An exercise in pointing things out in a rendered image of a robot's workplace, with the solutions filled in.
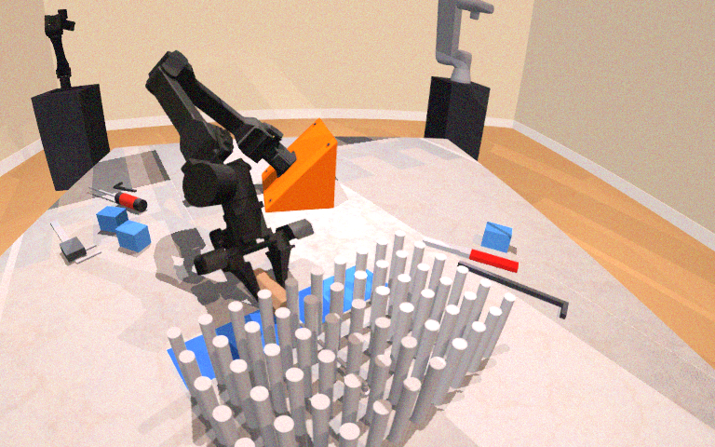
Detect blue flat strip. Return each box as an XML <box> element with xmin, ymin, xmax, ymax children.
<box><xmin>167</xmin><ymin>266</ymin><xmax>373</xmax><ymax>383</ymax></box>

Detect blue cube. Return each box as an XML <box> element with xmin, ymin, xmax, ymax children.
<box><xmin>480</xmin><ymin>222</ymin><xmax>512</xmax><ymax>253</ymax></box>
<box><xmin>96</xmin><ymin>206</ymin><xmax>128</xmax><ymax>232</ymax></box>
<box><xmin>115</xmin><ymin>221</ymin><xmax>151</xmax><ymax>252</ymax></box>

